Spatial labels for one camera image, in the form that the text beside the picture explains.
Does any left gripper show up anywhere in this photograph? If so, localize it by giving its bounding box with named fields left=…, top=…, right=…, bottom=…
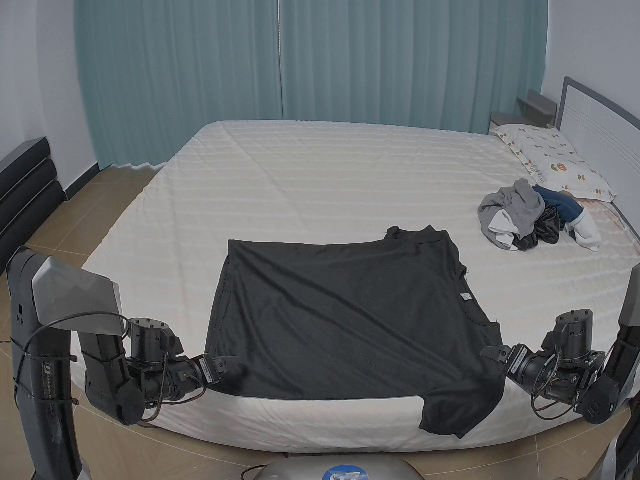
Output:
left=167, top=354, right=222, bottom=401

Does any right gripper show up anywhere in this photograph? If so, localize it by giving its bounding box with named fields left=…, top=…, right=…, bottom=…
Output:
left=478, top=344, right=556, bottom=394

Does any black T-shirt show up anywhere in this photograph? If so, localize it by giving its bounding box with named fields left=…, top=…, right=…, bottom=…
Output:
left=206, top=224, right=506, bottom=440

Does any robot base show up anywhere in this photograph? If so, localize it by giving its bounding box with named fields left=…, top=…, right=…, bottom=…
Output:
left=252, top=457, right=418, bottom=480

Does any pile of clothes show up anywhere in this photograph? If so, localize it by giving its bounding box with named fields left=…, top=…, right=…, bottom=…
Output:
left=476, top=178, right=602, bottom=254

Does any bed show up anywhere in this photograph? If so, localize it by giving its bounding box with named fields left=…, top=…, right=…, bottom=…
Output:
left=70, top=75, right=640, bottom=456

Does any white printed pillow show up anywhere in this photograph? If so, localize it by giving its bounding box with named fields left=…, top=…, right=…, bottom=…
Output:
left=489, top=124, right=617, bottom=204

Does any grey bedside table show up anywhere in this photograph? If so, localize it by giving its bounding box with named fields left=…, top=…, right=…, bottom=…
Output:
left=490, top=89, right=558, bottom=130

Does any black chest of drawers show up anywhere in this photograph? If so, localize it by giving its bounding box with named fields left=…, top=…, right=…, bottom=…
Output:
left=0, top=137, right=66, bottom=274

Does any blue-green curtain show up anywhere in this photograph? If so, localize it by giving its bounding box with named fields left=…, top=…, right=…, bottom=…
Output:
left=75, top=0, right=546, bottom=169

